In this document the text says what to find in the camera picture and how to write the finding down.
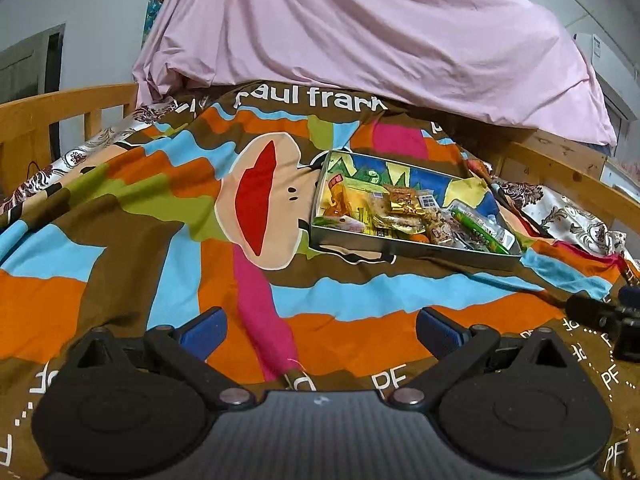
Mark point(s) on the dinosaur print metal tray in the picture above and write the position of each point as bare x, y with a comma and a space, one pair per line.
350, 251

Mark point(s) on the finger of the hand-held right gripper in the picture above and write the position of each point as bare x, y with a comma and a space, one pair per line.
631, 297
587, 310

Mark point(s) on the colourful printed blanket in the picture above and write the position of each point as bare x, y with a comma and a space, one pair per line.
125, 260

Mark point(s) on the white green snack packet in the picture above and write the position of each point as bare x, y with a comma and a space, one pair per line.
497, 224

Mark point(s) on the brown gold candy packet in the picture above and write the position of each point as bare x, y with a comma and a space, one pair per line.
405, 200

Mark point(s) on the pink white snack packet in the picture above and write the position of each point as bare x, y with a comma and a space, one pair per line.
340, 224

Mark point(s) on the green stick snack packet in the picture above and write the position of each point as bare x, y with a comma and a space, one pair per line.
480, 234

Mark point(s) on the pink patterned cloth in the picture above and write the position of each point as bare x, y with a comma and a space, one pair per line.
631, 172

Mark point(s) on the pink bed sheet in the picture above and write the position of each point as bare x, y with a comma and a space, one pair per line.
350, 25

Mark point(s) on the orange packet with red label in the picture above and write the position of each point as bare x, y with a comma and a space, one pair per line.
340, 200

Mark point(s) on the clear rice crisp packet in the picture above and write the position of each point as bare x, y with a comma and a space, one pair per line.
395, 220

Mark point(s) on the wooden bed frame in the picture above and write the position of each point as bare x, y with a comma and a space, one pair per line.
30, 125

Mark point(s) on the clear rice bar packet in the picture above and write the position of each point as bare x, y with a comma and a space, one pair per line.
440, 230

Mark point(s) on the grey door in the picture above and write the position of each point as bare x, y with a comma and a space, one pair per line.
30, 70

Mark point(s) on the colourful wall poster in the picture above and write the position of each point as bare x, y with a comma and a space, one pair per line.
157, 0

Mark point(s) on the orange mandarin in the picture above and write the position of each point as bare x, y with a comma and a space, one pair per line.
421, 238

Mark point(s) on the white air conditioner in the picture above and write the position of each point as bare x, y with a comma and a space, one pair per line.
600, 55

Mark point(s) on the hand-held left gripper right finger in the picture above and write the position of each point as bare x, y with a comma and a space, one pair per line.
440, 330

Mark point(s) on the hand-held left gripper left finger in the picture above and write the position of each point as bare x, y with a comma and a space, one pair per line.
205, 332

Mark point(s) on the yellow snack packet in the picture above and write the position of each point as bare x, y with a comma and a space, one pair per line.
370, 220

